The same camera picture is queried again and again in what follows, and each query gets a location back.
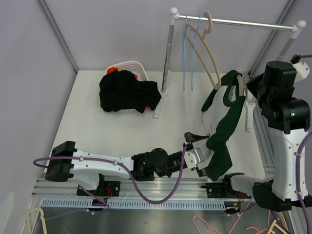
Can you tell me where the orange t shirt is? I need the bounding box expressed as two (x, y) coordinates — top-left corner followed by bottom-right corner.
(103, 67), (150, 112)

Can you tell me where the beige wooden hanger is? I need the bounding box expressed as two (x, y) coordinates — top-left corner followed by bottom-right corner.
(236, 74), (247, 96)
(185, 11), (221, 90)

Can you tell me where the beige hanger on floor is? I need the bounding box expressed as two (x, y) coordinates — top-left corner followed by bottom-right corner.
(26, 207), (48, 234)
(267, 210), (291, 234)

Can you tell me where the beige hanger on floor left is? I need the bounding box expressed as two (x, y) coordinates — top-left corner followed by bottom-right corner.
(26, 207), (48, 234)

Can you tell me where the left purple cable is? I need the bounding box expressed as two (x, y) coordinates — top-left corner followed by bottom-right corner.
(33, 143), (188, 215)

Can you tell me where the black t shirt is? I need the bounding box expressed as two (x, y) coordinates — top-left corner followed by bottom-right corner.
(99, 70), (161, 114)

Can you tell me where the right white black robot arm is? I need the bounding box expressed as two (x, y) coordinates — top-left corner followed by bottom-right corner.
(222, 61), (312, 212)

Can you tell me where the purple cable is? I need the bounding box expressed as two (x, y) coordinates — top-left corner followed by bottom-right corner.
(33, 143), (188, 215)
(226, 54), (312, 217)

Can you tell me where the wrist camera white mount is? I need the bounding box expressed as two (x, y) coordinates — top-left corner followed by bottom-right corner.
(290, 55), (312, 83)
(184, 148), (204, 169)

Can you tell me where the light blue wire hanger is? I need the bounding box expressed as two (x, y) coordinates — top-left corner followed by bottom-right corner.
(183, 15), (188, 91)
(191, 19), (201, 92)

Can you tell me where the beige hanger on floor right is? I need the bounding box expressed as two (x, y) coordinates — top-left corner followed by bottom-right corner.
(267, 210), (291, 234)

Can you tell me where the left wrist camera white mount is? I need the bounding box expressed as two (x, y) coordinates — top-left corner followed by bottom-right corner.
(184, 148), (204, 169)

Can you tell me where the white cable duct strip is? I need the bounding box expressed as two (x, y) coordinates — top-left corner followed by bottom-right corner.
(41, 198), (226, 211)

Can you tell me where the white plastic laundry basket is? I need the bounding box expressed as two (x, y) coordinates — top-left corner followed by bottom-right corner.
(105, 61), (148, 113)

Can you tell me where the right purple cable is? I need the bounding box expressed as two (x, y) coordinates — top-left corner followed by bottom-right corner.
(226, 54), (312, 217)

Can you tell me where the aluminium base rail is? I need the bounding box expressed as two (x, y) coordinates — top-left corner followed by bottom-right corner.
(31, 173), (298, 202)

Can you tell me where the pink wire hanger on floor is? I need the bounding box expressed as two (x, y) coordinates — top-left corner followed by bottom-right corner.
(192, 197), (274, 234)

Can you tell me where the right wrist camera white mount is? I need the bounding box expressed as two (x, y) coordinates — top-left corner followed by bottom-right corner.
(290, 55), (312, 83)

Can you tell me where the green white raglan shirt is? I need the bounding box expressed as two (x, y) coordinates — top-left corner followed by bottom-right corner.
(201, 70), (246, 181)

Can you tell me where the metal clothes rack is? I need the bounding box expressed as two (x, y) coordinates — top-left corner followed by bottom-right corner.
(153, 1), (307, 118)

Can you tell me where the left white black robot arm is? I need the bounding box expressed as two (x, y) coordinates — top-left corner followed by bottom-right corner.
(45, 132), (209, 195)

